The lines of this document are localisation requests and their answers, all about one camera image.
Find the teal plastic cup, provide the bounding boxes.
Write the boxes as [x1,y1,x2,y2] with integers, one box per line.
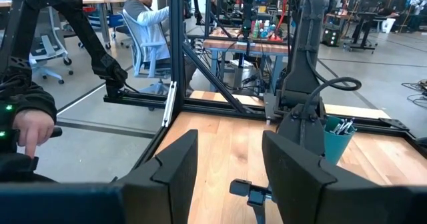
[323,115,357,167]

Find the black aluminium table frame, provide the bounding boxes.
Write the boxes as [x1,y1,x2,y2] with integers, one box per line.
[102,0,427,171]

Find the red desk lamp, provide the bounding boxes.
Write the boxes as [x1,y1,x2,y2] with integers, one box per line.
[274,0,295,42]

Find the person's hand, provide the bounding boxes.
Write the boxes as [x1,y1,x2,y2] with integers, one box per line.
[12,109,56,159]

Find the wood top background desk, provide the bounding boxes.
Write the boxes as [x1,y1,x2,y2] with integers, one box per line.
[0,0,129,50]

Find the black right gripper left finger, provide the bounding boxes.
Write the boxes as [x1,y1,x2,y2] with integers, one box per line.
[116,129,199,224]

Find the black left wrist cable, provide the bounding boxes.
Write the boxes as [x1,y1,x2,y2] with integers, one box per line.
[288,0,363,118]

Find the black background desk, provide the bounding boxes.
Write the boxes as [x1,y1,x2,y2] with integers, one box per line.
[343,11,400,54]

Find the wheeled office chair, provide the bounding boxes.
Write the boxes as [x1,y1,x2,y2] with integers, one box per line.
[29,6,75,85]

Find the white office chair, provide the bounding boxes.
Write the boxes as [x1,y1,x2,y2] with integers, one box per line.
[119,10,174,95]

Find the silver aluminium bracket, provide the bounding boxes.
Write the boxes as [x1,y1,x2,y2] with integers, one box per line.
[161,81,178,128]

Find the black floor cable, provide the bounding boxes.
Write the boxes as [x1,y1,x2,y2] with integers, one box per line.
[401,79,427,110]

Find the computer tower green lights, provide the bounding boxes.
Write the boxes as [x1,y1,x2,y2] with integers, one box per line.
[321,26,338,47]

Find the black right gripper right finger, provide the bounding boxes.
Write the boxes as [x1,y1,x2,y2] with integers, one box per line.
[262,130,378,224]

